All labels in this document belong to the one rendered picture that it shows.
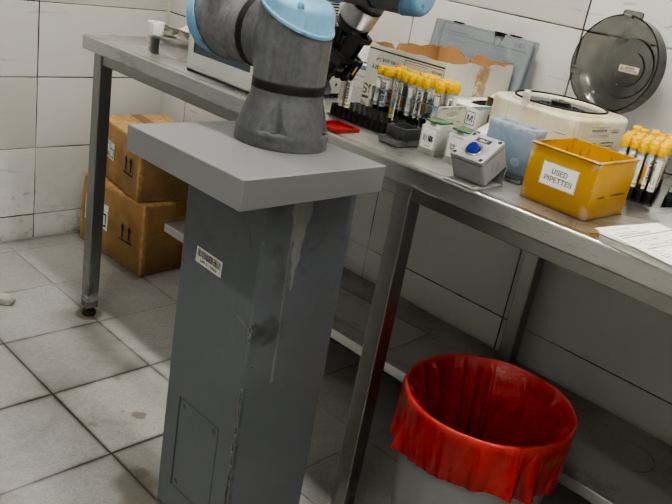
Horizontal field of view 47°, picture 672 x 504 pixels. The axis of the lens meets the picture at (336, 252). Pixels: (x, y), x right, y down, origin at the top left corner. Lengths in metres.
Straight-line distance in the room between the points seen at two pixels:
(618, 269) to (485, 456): 0.45
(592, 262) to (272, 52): 0.59
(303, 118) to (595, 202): 0.50
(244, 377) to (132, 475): 0.72
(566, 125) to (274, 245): 0.69
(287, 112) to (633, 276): 0.57
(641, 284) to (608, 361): 0.85
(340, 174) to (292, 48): 0.20
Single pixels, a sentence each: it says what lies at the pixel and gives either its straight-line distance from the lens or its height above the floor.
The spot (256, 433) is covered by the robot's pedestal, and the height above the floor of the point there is 0.43.
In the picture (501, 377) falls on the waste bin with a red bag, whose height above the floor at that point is 0.42.
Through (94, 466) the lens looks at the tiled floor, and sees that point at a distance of 1.98.
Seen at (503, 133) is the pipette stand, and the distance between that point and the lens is 1.49.
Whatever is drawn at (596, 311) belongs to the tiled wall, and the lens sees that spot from 2.06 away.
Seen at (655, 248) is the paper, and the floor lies 0.89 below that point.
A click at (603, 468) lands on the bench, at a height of 0.27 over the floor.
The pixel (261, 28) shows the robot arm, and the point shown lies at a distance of 1.21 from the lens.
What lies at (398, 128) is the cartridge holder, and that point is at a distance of 1.56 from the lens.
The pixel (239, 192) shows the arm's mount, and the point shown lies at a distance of 1.04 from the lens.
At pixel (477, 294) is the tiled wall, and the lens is 2.23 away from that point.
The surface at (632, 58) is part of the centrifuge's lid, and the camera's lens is 1.92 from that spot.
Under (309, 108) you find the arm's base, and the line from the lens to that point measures 1.21.
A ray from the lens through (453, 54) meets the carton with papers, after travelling 2.13.
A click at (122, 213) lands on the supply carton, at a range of 2.91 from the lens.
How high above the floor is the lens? 1.23
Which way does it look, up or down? 21 degrees down
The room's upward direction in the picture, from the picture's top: 10 degrees clockwise
